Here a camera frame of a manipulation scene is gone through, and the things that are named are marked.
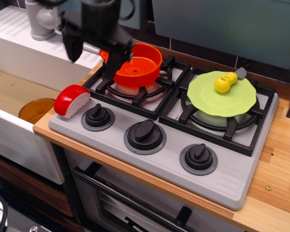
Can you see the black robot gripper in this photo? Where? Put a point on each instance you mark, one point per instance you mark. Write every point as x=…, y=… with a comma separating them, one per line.
x=98, y=28

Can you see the yellow handled toy spatula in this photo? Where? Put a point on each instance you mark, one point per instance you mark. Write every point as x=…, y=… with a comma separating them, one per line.
x=223, y=84

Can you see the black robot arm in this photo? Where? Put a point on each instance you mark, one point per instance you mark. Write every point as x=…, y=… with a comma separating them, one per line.
x=99, y=4

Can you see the orange toy saucepan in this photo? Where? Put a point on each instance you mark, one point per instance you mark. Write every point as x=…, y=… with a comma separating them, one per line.
x=141, y=71

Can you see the teal cabinet box left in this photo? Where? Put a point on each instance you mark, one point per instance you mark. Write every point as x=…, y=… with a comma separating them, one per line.
x=133, y=15

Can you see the grey toy faucet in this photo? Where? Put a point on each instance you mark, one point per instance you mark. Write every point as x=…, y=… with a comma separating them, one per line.
x=43, y=20

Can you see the left black stove knob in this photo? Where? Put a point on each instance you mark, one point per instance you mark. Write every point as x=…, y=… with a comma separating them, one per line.
x=97, y=118

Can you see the black stove knob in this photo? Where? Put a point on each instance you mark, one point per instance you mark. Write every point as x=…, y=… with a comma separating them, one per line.
x=198, y=159
x=97, y=118
x=145, y=138

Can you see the left black burner grate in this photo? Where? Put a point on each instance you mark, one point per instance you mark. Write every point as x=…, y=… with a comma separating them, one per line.
x=146, y=101

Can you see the black burner grate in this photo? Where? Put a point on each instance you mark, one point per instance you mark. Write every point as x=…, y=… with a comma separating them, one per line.
x=146, y=101
x=243, y=134

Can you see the white toy sink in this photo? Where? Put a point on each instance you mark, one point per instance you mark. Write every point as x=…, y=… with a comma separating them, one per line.
x=32, y=70

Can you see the amber plastic bowl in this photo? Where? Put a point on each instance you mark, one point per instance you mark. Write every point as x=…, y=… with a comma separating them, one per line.
x=33, y=111

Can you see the middle black stove knob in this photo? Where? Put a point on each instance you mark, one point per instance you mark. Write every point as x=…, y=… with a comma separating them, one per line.
x=145, y=138

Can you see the light green round cloth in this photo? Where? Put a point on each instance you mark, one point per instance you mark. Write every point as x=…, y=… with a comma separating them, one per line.
x=238, y=100

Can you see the grey toy stove top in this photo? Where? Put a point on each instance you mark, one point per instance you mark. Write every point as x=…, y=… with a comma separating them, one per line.
x=228, y=184

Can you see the right black stove knob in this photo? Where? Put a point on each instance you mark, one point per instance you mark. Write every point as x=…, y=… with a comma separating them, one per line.
x=198, y=159

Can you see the toy oven door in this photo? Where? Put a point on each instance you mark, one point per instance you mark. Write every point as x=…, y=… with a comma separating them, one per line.
x=121, y=204

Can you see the right black burner grate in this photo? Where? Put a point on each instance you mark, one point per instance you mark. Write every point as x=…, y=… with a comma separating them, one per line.
x=243, y=134

